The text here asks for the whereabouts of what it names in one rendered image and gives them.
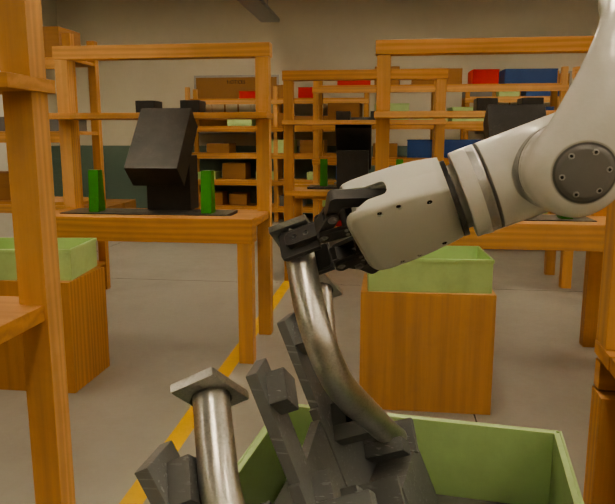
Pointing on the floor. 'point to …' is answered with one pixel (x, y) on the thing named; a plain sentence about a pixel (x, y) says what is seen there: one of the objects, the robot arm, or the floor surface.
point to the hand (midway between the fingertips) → (307, 252)
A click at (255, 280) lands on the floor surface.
